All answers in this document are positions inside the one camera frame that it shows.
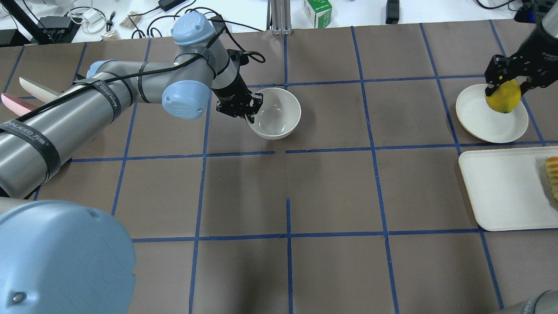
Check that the pink plate in rack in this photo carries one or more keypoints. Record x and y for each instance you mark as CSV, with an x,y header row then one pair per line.
x,y
16,105

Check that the white rectangular tray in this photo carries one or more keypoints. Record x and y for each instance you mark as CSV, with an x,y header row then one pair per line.
x,y
509,189

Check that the white round plate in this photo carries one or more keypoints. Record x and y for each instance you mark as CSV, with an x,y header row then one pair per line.
x,y
479,120

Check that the yellow lemon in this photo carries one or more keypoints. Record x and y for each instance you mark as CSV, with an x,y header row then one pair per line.
x,y
505,97

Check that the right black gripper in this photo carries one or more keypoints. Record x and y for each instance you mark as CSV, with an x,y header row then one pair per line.
x,y
539,60

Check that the black power adapter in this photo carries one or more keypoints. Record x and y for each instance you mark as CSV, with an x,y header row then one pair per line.
x,y
392,12

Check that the cream ceramic bowl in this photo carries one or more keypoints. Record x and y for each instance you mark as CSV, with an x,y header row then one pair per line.
x,y
278,116

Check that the aluminium frame post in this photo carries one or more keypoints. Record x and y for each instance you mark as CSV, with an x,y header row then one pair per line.
x,y
279,17

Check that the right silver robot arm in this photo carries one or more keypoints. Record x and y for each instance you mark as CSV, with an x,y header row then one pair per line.
x,y
543,14

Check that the green white small box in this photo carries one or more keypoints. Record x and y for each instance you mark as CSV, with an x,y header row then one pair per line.
x,y
318,12

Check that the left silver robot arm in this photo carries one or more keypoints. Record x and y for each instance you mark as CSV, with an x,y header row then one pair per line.
x,y
60,256

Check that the cream plate in rack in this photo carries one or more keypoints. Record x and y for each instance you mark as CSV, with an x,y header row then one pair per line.
x,y
38,90

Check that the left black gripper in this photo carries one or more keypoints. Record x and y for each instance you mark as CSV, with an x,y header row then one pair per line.
x,y
231,92

